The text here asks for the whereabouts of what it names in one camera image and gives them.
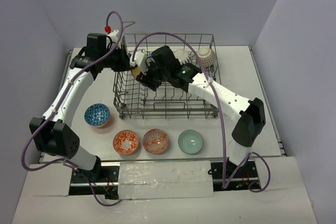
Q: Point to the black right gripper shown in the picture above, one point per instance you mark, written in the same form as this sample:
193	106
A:
146	80

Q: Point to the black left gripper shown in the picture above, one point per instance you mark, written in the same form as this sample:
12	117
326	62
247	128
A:
125	60

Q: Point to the tan bowl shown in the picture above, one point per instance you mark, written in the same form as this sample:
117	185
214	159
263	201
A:
136	72

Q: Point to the white bowl orange rim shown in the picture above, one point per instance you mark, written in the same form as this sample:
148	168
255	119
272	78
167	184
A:
182	56

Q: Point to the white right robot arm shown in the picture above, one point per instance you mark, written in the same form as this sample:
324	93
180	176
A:
248	115

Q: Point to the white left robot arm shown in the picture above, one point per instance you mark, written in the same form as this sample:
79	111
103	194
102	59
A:
52	132

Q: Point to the blue white patterned bowl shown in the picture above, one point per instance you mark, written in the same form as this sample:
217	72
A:
96	114

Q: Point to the orange geometric pattern bowl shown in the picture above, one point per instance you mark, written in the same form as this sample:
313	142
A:
155	141

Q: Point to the orange floral pattern bowl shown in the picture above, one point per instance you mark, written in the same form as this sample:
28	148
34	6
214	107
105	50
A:
125	142

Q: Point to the pale green bowl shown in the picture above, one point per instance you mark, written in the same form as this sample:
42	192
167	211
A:
190	142

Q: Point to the white taped sheet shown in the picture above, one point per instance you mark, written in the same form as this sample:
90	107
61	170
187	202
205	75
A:
160	180

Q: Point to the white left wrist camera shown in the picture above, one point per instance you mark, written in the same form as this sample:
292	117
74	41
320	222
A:
114	37

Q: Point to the black mounting rail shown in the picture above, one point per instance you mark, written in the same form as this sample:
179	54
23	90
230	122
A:
108	184

